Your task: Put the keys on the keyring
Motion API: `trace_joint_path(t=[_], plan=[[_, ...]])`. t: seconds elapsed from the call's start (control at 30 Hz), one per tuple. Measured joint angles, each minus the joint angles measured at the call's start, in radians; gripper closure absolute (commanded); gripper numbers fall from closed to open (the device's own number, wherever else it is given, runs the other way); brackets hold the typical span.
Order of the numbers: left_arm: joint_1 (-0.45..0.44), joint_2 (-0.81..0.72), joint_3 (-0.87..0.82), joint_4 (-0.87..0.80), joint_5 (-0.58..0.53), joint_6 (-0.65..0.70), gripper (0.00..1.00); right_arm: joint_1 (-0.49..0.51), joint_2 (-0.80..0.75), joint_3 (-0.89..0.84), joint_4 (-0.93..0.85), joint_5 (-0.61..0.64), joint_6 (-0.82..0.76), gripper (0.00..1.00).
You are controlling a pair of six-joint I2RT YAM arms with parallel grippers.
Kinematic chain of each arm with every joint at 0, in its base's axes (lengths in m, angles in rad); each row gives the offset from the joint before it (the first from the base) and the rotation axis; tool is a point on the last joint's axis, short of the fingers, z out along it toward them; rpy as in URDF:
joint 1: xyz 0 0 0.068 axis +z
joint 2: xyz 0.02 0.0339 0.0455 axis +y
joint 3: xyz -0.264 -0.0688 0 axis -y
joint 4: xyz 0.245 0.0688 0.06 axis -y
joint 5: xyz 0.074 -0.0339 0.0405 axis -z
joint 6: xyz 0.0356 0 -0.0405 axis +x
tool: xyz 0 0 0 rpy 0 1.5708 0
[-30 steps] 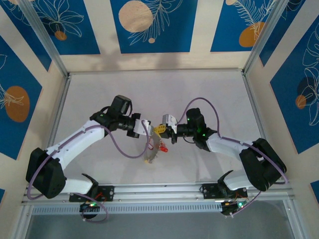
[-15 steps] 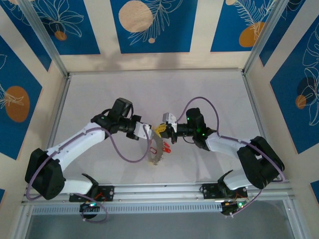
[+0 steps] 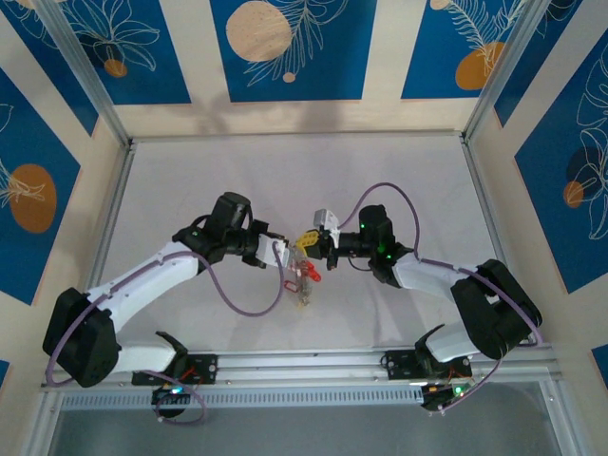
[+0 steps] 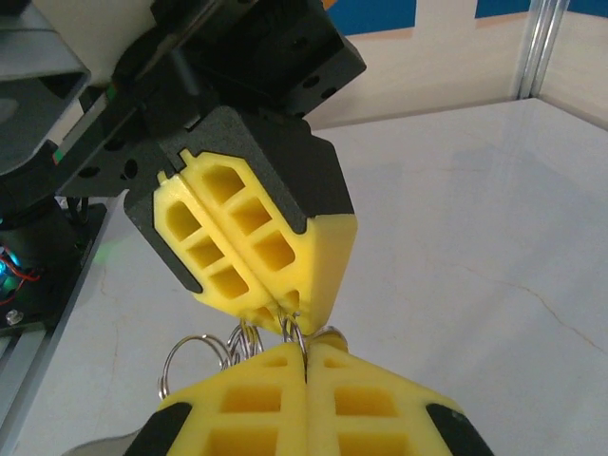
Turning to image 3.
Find wide aluminium mounting rail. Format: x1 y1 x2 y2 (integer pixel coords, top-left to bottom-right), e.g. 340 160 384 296
40 344 564 391

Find grey slotted cable duct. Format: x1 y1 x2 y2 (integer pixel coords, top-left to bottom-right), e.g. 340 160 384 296
59 385 427 410

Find purple cable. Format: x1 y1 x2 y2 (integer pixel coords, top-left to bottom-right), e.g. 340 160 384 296
46 239 286 424
340 182 545 412

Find silver key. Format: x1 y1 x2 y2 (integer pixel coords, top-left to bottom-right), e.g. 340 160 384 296
292 273 313 300

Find aluminium frame post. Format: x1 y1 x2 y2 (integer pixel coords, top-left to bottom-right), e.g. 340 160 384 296
35 0 133 147
461 0 547 143

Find circuit board with green light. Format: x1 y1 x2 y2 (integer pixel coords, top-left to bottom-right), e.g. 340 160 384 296
421 382 479 410
151 385 195 408

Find aluminium frame rail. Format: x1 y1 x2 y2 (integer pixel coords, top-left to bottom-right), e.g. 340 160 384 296
127 128 469 143
83 142 139 305
460 137 536 343

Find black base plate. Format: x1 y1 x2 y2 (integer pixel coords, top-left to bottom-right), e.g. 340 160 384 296
379 350 474 381
131 353 219 386

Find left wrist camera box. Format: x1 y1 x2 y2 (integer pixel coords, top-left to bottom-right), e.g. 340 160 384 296
256 236 292 268

